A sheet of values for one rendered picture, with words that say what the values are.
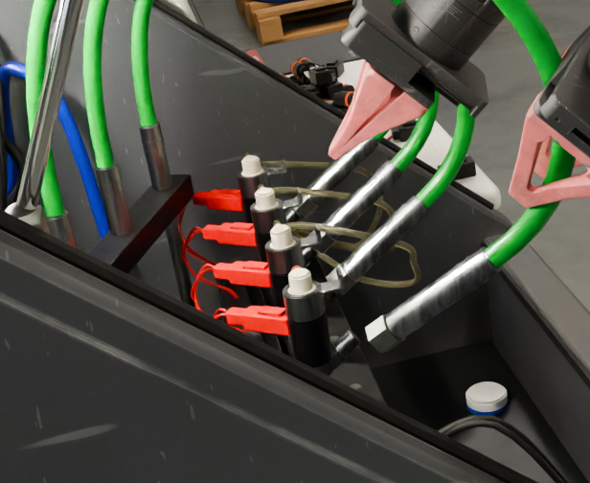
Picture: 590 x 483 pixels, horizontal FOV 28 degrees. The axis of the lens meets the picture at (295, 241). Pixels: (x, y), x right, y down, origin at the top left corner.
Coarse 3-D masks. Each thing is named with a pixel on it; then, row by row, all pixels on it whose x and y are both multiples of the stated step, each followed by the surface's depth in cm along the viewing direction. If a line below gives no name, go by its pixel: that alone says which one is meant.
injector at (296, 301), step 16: (320, 288) 84; (288, 304) 84; (304, 304) 84; (320, 304) 84; (288, 320) 85; (304, 320) 84; (320, 320) 85; (304, 336) 85; (320, 336) 85; (352, 336) 86; (304, 352) 85; (320, 352) 85; (336, 352) 86; (320, 368) 86
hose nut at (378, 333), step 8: (376, 320) 75; (384, 320) 75; (368, 328) 76; (376, 328) 75; (384, 328) 75; (368, 336) 75; (376, 336) 75; (384, 336) 75; (392, 336) 75; (376, 344) 75; (384, 344) 75; (392, 344) 75; (384, 352) 76
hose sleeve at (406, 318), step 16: (480, 256) 71; (448, 272) 73; (464, 272) 72; (480, 272) 71; (496, 272) 72; (432, 288) 73; (448, 288) 72; (464, 288) 72; (400, 304) 75; (416, 304) 74; (432, 304) 73; (448, 304) 73; (400, 320) 74; (416, 320) 74; (400, 336) 75
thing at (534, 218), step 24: (504, 0) 64; (528, 24) 64; (528, 48) 65; (552, 48) 65; (552, 72) 65; (552, 144) 68; (552, 168) 68; (528, 216) 70; (504, 240) 71; (528, 240) 70
